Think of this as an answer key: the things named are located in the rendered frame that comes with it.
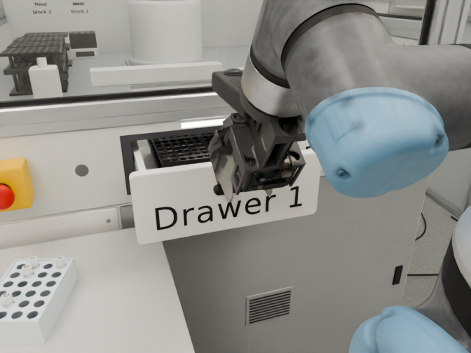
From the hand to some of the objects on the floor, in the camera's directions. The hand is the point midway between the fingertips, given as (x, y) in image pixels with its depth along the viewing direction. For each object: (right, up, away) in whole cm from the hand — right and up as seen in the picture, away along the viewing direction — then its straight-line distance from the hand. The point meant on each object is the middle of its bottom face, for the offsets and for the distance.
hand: (235, 176), depth 58 cm
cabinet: (-16, -56, +96) cm, 112 cm away
